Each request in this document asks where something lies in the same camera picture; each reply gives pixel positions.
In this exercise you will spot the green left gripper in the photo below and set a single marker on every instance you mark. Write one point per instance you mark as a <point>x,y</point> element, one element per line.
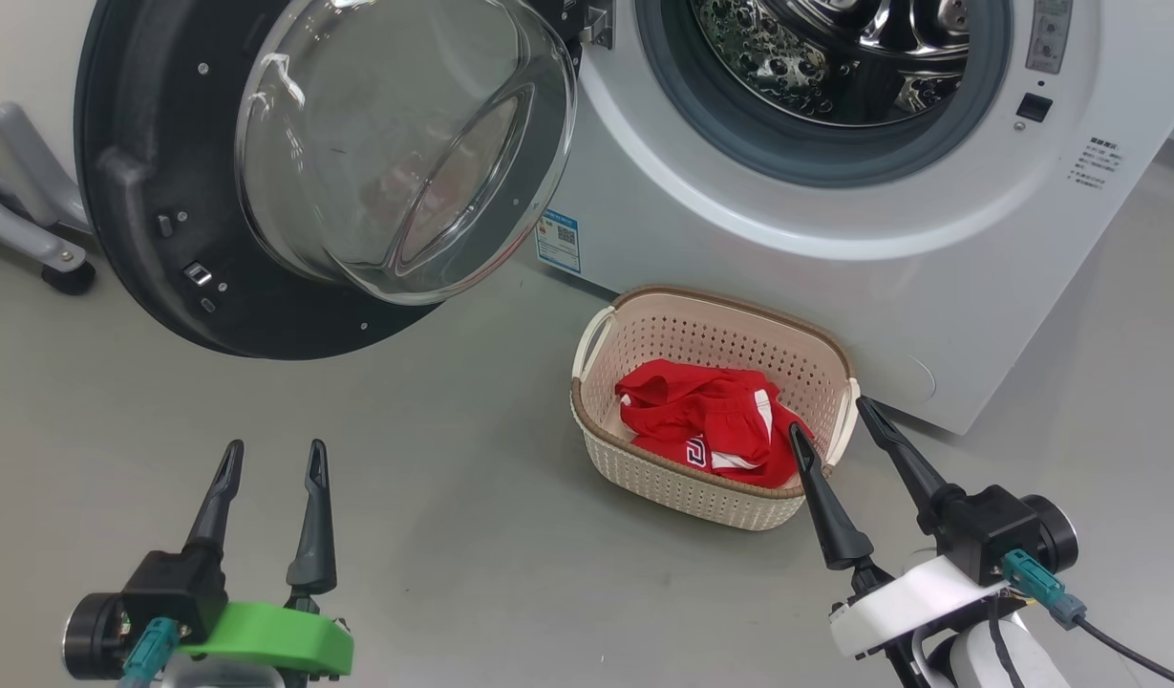
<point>281,640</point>

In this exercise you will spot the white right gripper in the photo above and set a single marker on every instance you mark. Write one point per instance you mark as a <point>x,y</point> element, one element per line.
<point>911,607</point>

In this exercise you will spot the red garment with white trim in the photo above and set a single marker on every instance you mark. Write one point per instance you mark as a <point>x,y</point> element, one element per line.
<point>701,401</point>

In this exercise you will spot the round glass washing machine door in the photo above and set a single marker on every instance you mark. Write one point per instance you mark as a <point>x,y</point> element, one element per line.
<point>138,191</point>

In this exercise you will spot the cream perforated laundry basket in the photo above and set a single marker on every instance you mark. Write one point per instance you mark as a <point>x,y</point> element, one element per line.
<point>682,492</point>

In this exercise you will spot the white washing machine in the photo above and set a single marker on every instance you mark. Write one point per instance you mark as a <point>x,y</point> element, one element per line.
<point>835,258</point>

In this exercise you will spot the black door lock socket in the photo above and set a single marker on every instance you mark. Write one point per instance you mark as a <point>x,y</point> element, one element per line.
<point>1034,107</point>

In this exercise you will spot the steel washing machine drum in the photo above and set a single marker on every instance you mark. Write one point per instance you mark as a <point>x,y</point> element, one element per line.
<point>835,57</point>

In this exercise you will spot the grey rubber door seal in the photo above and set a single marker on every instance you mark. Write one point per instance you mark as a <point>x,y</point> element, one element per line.
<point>663,96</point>

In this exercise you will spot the grey metal wheeled stand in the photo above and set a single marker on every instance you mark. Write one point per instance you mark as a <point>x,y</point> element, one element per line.
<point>23,225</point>

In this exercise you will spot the blue white energy label sticker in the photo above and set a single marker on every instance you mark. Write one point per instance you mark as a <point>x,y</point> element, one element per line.
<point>559,241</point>

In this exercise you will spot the grey printed panel label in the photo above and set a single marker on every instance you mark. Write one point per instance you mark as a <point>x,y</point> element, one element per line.
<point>1050,33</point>

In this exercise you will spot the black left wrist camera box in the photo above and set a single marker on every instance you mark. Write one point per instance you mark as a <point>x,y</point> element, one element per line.
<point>171,588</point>

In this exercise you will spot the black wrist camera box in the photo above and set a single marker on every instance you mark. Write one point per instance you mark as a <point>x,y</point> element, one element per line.
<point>988,530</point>
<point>171,588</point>

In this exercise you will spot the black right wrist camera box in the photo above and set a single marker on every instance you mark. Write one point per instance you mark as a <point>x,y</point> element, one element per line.
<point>988,530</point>

